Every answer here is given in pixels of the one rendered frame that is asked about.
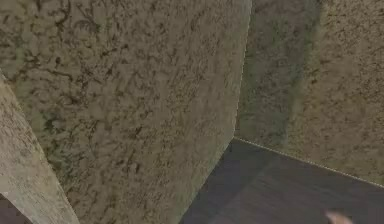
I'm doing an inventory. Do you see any pale pink round object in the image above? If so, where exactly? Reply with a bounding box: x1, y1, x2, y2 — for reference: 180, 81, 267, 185
323, 209, 354, 224

